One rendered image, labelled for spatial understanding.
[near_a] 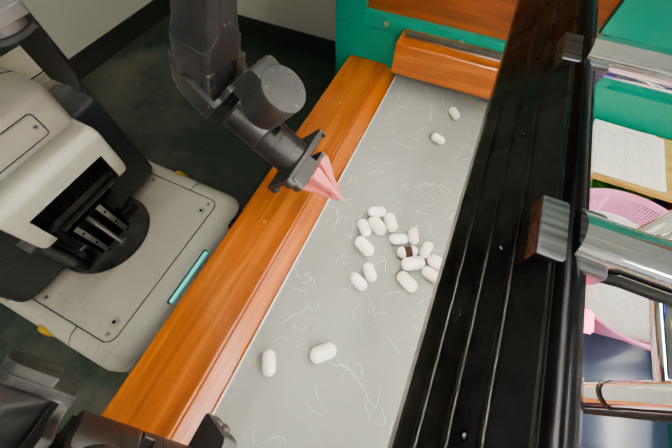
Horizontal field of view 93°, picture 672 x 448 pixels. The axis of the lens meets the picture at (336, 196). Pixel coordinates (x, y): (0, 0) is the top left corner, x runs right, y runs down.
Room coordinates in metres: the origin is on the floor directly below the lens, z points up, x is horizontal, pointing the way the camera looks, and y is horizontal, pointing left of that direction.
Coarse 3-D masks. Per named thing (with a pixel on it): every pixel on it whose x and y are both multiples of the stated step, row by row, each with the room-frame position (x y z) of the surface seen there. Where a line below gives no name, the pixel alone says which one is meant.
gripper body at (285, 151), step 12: (288, 132) 0.30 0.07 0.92; (264, 144) 0.28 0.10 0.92; (276, 144) 0.28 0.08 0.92; (288, 144) 0.28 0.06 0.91; (300, 144) 0.29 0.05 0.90; (312, 144) 0.30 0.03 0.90; (264, 156) 0.27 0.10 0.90; (276, 156) 0.27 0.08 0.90; (288, 156) 0.27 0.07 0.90; (300, 156) 0.28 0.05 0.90; (276, 168) 0.27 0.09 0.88; (288, 168) 0.26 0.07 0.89; (276, 180) 0.26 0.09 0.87; (288, 180) 0.24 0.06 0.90; (276, 192) 0.24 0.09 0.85
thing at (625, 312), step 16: (624, 224) 0.25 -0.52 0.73; (592, 288) 0.14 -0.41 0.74; (608, 288) 0.14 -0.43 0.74; (592, 304) 0.11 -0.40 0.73; (608, 304) 0.11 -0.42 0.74; (624, 304) 0.11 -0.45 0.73; (640, 304) 0.11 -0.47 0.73; (608, 320) 0.09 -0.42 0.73; (624, 320) 0.09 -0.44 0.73; (640, 320) 0.09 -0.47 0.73; (640, 336) 0.07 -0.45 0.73
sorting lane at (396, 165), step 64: (384, 128) 0.48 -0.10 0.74; (448, 128) 0.48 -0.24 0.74; (384, 192) 0.31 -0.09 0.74; (448, 192) 0.31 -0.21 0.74; (320, 256) 0.19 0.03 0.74; (384, 256) 0.19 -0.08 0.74; (320, 320) 0.09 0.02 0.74; (384, 320) 0.09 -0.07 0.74; (256, 384) 0.00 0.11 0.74; (320, 384) 0.00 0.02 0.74; (384, 384) 0.00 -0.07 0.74
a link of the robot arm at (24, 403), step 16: (0, 384) 0.00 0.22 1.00; (0, 400) -0.01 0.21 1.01; (16, 400) -0.01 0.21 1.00; (32, 400) -0.01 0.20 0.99; (48, 400) -0.01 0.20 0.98; (0, 416) -0.01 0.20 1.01; (16, 416) -0.02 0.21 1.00; (32, 416) -0.02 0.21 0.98; (0, 432) -0.02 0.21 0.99; (16, 432) -0.02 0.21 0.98
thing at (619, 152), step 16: (608, 128) 0.44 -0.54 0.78; (624, 128) 0.44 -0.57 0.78; (608, 144) 0.40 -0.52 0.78; (624, 144) 0.40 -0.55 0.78; (640, 144) 0.40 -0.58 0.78; (656, 144) 0.40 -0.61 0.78; (608, 160) 0.36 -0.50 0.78; (624, 160) 0.36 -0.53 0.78; (640, 160) 0.36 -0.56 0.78; (656, 160) 0.36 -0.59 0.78; (624, 176) 0.32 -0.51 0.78; (640, 176) 0.32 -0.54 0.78; (656, 176) 0.32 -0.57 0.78
